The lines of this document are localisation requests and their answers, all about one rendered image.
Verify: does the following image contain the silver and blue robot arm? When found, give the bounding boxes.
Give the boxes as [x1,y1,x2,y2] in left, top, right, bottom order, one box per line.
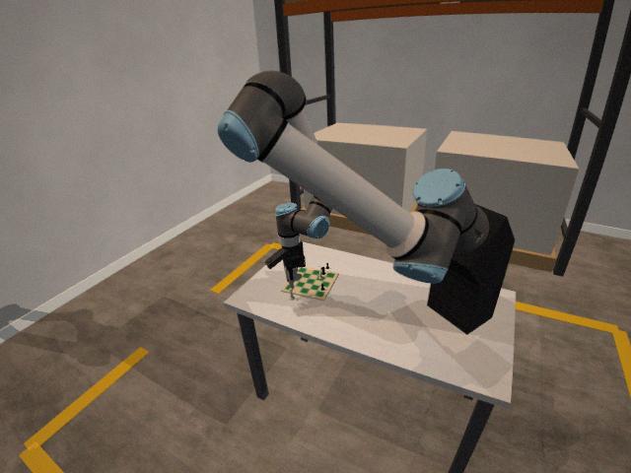
[217,71,490,284]

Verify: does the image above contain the green and cream chessboard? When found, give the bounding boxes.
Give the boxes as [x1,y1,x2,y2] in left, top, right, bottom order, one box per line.
[281,267,339,301]

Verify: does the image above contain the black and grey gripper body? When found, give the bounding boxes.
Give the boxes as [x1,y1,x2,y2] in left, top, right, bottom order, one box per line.
[282,241,306,270]

